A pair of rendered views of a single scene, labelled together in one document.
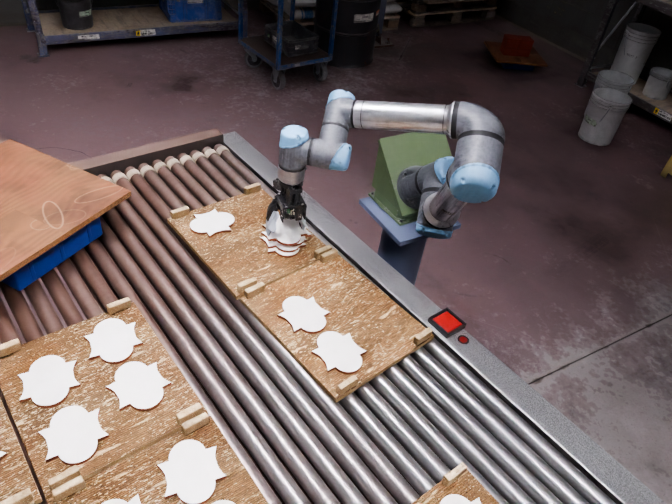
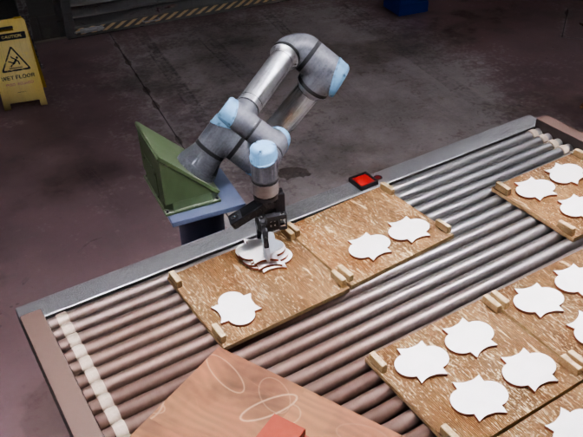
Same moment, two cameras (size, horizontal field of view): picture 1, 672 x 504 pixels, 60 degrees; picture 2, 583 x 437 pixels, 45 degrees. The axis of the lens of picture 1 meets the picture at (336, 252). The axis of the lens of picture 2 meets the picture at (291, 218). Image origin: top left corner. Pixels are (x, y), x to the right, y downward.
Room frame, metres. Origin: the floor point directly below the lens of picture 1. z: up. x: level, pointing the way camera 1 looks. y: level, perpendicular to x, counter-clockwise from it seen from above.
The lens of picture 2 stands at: (0.96, 1.78, 2.29)
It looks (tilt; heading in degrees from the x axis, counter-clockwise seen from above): 36 degrees down; 282
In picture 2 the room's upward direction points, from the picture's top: 2 degrees counter-clockwise
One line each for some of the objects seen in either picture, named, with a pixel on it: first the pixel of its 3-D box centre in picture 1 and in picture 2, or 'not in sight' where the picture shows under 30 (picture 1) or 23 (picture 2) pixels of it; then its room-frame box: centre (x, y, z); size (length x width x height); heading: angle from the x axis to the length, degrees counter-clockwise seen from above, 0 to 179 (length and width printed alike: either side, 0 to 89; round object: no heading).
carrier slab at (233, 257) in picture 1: (250, 237); (257, 283); (1.40, 0.27, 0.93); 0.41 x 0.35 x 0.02; 44
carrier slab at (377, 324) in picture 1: (336, 318); (367, 232); (1.10, -0.03, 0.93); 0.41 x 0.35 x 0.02; 46
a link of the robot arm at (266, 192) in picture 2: (292, 172); (265, 185); (1.38, 0.15, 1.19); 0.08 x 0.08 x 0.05
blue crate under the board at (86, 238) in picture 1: (22, 229); not in sight; (1.24, 0.90, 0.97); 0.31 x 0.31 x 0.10; 68
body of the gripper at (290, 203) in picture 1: (290, 197); (269, 210); (1.38, 0.15, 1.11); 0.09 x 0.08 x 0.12; 26
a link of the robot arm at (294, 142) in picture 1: (294, 148); (264, 162); (1.38, 0.15, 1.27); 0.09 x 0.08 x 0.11; 85
